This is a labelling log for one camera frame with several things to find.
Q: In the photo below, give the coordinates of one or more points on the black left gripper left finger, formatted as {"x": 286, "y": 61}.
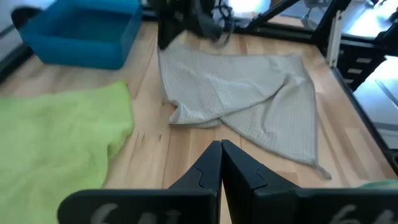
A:
{"x": 199, "y": 199}

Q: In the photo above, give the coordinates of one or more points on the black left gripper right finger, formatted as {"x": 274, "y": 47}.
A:
{"x": 248, "y": 199}

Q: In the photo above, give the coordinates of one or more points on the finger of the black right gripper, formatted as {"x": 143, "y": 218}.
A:
{"x": 169, "y": 31}

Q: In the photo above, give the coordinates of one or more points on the grey waffle microfiber towel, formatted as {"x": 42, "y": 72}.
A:
{"x": 236, "y": 90}

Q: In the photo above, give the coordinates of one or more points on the lime green microfiber towel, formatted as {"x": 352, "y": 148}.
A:
{"x": 53, "y": 149}

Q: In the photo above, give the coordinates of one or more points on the teal plastic bin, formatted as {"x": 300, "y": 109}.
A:
{"x": 81, "y": 34}

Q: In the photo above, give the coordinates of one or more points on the pale green towel teal edge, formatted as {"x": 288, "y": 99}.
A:
{"x": 381, "y": 184}

